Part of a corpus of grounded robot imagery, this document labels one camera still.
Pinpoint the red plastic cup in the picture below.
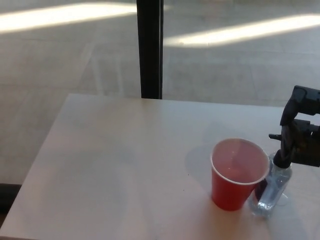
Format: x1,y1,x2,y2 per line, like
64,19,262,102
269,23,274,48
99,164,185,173
210,137,270,212

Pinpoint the black window frame post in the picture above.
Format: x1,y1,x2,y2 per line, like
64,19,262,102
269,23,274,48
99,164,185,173
136,0,164,100

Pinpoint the clear soap pump bottle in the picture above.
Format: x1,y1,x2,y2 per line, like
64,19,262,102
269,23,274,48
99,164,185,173
249,133,293,218

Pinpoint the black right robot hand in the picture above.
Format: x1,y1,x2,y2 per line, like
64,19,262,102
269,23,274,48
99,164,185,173
279,85,320,168

